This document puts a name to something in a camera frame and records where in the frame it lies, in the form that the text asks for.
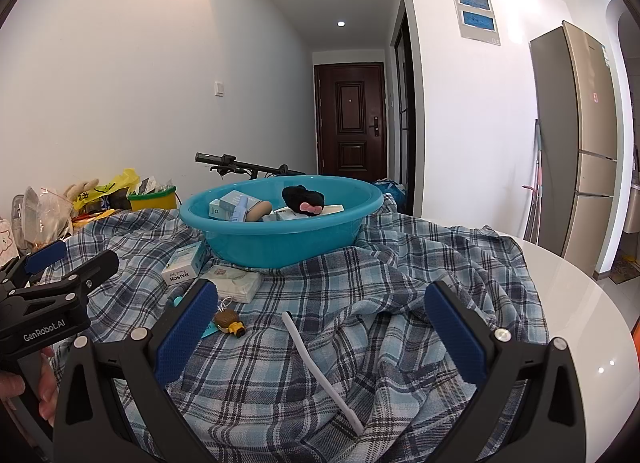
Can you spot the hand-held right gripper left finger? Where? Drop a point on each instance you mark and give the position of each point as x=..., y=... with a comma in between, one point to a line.
x=185, y=333

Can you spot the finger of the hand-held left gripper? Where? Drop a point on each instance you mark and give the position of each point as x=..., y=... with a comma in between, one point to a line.
x=95, y=265
x=45, y=255

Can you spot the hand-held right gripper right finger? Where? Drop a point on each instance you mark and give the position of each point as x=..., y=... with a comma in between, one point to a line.
x=455, y=333

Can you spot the teal cream tube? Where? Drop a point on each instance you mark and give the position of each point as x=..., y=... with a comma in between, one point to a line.
x=208, y=332

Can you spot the white box with blue print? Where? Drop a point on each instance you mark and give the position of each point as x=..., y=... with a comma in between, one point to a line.
x=182, y=265

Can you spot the white tissue pack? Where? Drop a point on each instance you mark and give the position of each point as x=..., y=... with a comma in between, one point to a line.
x=240, y=283

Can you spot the blue plastic basin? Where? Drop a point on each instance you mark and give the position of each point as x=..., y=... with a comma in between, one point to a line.
x=280, y=243

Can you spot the person's left hand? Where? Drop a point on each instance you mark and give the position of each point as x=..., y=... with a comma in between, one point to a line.
x=48, y=388

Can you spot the clear plastic bag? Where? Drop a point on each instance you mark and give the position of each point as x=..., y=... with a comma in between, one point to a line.
x=47, y=218

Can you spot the beige plush toy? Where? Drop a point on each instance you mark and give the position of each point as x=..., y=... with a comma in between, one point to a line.
x=80, y=189

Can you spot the yellow plastic bag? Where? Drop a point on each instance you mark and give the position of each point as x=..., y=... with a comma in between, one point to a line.
x=107, y=188

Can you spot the yellow bin with green rim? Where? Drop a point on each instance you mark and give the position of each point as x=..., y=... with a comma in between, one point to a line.
x=152, y=200

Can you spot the blue plaid cloth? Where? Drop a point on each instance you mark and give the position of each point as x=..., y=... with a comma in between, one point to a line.
x=350, y=293

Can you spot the teal and white box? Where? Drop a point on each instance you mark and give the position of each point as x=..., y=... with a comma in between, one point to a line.
x=222, y=208

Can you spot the pale blue bottle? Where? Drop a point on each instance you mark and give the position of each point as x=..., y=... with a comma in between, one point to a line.
x=239, y=210

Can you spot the beige sponge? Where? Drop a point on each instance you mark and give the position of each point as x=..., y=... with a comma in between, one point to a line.
x=257, y=211

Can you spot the blue woven bag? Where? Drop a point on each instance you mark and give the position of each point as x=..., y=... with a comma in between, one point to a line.
x=392, y=193

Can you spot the folded drying rack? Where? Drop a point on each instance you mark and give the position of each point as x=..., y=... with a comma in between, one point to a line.
x=534, y=183

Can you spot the black bicycle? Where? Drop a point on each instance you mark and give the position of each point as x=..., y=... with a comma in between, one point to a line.
x=240, y=164

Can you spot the black plush toy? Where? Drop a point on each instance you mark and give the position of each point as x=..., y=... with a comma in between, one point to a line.
x=302, y=198

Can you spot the orange chair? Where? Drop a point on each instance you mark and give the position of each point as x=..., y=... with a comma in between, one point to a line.
x=636, y=338

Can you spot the gold refrigerator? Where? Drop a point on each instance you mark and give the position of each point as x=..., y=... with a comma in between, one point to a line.
x=565, y=143

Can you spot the black framed glass door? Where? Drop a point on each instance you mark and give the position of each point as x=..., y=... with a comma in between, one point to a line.
x=404, y=108

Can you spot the dark brown entrance door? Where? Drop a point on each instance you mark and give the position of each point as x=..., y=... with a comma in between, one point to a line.
x=350, y=123

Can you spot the white light switch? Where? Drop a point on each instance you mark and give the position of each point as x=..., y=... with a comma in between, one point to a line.
x=219, y=89

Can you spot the wall panel with blue windows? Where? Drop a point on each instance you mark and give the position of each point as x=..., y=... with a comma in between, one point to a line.
x=475, y=13

